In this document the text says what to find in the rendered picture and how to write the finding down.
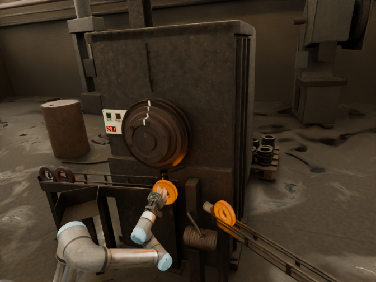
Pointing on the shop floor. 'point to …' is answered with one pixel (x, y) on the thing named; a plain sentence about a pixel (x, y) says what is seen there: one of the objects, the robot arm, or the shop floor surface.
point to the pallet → (264, 158)
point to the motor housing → (198, 250)
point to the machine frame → (241, 42)
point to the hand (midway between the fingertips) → (164, 189)
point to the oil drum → (66, 128)
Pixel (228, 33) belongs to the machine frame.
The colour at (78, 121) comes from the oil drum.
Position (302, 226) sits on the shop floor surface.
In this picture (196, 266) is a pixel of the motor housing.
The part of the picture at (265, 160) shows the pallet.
